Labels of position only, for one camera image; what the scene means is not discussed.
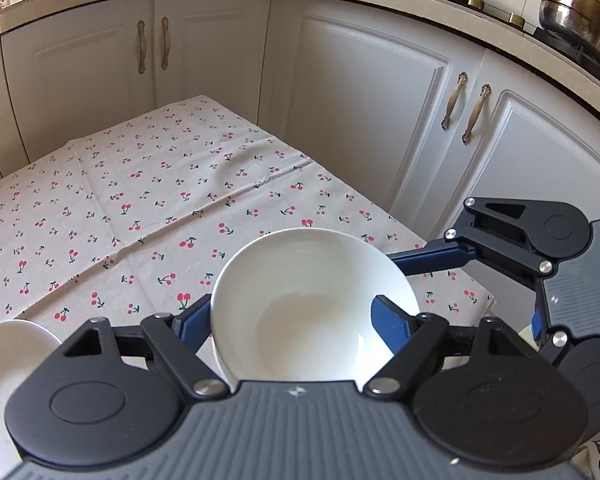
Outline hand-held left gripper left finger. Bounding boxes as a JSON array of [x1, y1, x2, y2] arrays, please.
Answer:
[[60, 294, 229, 401]]

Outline stainless steel pot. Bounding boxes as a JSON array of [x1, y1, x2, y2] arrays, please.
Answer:
[[530, 0, 600, 71]]

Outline cherry print tablecloth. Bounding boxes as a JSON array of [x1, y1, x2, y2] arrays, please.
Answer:
[[0, 95, 496, 361]]

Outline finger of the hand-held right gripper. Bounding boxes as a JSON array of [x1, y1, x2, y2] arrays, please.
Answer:
[[389, 197, 556, 277], [529, 279, 574, 367]]

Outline black gas stove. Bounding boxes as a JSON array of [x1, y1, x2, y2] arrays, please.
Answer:
[[397, 0, 600, 91]]

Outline white fruit print plate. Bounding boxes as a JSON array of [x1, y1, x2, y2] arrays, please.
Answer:
[[0, 320, 63, 480]]

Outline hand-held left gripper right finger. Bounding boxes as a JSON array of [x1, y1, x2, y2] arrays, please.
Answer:
[[361, 294, 546, 401]]

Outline white kitchen cabinets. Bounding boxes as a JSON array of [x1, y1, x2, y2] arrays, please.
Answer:
[[0, 0, 600, 311]]

